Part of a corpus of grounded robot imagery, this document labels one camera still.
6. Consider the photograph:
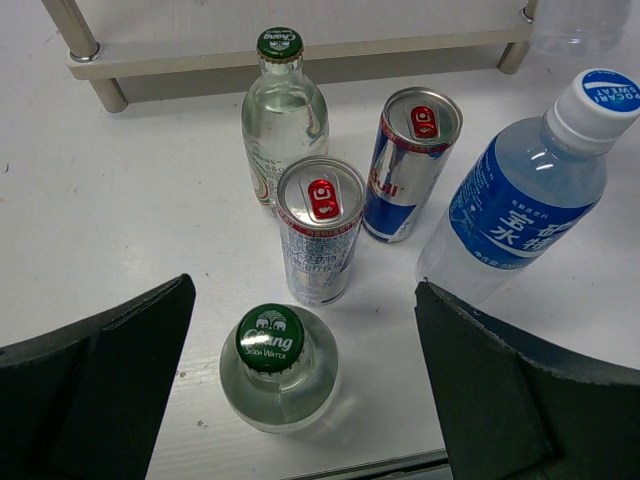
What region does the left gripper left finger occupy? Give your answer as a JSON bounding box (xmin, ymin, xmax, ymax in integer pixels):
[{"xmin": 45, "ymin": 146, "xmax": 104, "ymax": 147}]
[{"xmin": 1, "ymin": 274, "xmax": 196, "ymax": 479}]

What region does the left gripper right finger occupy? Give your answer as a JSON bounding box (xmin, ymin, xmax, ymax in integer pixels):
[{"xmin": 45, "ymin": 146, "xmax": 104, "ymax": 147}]
[{"xmin": 415, "ymin": 280, "xmax": 639, "ymax": 479}]

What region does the glass soda water bottle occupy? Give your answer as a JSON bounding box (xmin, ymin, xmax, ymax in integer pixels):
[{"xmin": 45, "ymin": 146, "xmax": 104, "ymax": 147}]
[
  {"xmin": 241, "ymin": 26, "xmax": 329, "ymax": 214},
  {"xmin": 219, "ymin": 303, "xmax": 342, "ymax": 434}
]

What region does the Pocari Sweat bottle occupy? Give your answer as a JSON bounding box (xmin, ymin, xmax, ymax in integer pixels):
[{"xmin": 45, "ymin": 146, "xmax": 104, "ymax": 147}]
[
  {"xmin": 416, "ymin": 68, "xmax": 639, "ymax": 304},
  {"xmin": 530, "ymin": 0, "xmax": 632, "ymax": 57}
]

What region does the white two-tier shelf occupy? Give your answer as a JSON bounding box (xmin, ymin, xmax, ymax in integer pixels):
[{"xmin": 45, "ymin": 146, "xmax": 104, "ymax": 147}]
[{"xmin": 40, "ymin": 0, "xmax": 541, "ymax": 114}]

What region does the near Red Bull can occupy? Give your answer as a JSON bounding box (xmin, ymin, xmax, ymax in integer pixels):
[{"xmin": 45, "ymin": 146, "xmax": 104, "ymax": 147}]
[{"xmin": 275, "ymin": 155, "xmax": 366, "ymax": 306}]

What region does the red bull can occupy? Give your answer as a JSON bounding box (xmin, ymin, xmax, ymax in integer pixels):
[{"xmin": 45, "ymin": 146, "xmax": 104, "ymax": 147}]
[
  {"xmin": 363, "ymin": 86, "xmax": 463, "ymax": 243},
  {"xmin": 275, "ymin": 155, "xmax": 366, "ymax": 306}
]

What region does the far Red Bull can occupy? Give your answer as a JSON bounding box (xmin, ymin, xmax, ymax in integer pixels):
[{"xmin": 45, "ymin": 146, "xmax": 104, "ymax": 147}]
[{"xmin": 363, "ymin": 86, "xmax": 463, "ymax": 243}]

